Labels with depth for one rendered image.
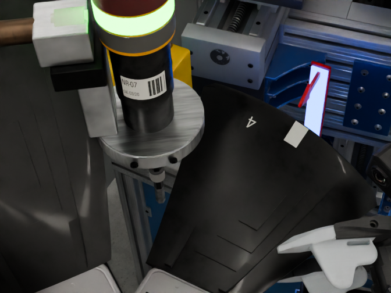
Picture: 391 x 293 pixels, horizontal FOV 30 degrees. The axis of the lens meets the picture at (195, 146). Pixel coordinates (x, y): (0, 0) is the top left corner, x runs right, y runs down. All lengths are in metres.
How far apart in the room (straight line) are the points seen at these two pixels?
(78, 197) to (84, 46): 0.22
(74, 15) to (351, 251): 0.40
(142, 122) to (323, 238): 0.29
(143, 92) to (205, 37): 0.78
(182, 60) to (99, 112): 0.62
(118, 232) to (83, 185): 1.56
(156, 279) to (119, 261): 1.39
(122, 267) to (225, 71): 0.99
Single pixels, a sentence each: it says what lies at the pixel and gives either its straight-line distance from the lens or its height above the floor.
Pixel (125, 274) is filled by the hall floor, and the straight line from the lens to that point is 2.08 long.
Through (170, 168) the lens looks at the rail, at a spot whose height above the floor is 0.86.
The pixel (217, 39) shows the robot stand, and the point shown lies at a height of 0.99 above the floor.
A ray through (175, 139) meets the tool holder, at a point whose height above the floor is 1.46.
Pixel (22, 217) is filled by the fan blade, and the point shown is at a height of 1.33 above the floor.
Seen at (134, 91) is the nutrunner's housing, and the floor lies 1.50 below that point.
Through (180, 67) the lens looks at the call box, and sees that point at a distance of 1.05.
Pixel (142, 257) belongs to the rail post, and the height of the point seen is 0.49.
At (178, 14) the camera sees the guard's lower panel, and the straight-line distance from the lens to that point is 2.21.
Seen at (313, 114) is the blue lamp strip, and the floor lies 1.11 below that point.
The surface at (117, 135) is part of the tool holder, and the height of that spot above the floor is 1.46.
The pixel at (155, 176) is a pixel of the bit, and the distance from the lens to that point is 0.51.
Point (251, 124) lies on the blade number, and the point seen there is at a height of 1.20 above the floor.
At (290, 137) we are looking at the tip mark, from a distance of 0.80.
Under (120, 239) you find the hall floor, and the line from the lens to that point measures 2.14.
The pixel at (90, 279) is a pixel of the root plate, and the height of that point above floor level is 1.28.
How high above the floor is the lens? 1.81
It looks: 52 degrees down
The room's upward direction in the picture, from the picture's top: 4 degrees counter-clockwise
